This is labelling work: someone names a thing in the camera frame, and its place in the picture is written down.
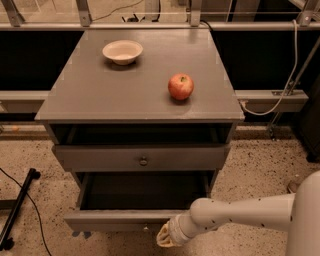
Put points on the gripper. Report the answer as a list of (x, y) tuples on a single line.
[(174, 231)]

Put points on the grey top drawer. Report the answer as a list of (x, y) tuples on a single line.
[(129, 158)]

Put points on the grey drawer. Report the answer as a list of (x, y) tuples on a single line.
[(136, 201), (129, 158)]

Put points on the metal railing frame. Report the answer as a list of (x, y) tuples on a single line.
[(220, 15)]

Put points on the white paper bowl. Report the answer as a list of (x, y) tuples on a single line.
[(122, 52)]

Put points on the black stand leg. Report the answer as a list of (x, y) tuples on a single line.
[(14, 205)]

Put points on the red apple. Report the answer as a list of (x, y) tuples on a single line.
[(180, 86)]

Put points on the grey wooden drawer cabinet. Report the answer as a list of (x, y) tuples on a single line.
[(96, 102)]

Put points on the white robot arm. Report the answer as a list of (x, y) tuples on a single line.
[(297, 214)]

